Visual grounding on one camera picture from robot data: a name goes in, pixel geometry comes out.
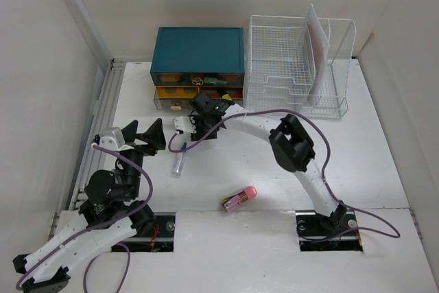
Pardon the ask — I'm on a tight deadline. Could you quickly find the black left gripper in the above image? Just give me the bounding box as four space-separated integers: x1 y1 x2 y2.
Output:
118 117 165 198

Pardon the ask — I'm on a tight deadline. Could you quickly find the yellow highlighter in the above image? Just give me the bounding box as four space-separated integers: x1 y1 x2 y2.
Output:
222 94 233 101

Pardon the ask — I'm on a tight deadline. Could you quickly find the green capsule stapler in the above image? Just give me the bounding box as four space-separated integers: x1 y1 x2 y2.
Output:
204 77 228 86

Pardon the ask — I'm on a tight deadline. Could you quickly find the small drawer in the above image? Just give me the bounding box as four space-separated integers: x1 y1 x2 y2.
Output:
199 86 243 106
154 86 200 111

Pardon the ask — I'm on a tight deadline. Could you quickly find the transparent drawer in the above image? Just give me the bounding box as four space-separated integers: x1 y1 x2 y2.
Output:
151 73 244 86

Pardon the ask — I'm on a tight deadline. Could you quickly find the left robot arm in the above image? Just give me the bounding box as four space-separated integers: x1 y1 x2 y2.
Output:
13 119 166 292

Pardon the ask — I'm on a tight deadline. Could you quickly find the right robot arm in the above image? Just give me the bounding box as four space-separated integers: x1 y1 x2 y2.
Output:
189 93 346 236

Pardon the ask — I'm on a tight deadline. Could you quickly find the small clear spray bottle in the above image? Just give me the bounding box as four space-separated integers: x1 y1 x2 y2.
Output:
171 142 187 177

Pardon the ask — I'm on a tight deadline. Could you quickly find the teal drawer cabinet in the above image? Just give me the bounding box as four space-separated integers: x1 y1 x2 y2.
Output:
150 27 246 111

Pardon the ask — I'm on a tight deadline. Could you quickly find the pink capped clip tube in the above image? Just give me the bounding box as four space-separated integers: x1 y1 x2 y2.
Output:
219 186 257 212

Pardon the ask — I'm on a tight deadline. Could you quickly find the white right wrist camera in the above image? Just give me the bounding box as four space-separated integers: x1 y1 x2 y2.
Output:
174 116 196 134

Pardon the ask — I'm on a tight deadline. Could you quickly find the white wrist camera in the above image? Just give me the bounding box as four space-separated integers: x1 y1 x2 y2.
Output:
91 127 126 152
174 116 196 134

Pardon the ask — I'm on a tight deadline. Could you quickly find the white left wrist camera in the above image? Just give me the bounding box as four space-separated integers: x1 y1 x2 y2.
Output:
91 127 126 152

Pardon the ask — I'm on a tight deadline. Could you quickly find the aluminium rail on left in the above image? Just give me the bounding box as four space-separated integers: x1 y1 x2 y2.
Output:
66 60 126 211

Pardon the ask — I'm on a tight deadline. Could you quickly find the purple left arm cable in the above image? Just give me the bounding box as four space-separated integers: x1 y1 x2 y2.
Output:
15 143 154 292

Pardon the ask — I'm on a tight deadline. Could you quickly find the white wire stacking tray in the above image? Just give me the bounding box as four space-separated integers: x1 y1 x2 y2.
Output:
244 15 316 111

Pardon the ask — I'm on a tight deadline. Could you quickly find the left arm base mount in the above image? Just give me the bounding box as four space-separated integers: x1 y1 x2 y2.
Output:
121 213 176 253

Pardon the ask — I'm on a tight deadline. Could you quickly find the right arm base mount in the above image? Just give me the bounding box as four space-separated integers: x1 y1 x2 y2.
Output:
296 211 363 252

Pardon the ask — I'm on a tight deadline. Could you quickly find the white wire file holder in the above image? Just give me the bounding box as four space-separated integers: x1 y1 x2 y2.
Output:
301 19 356 120

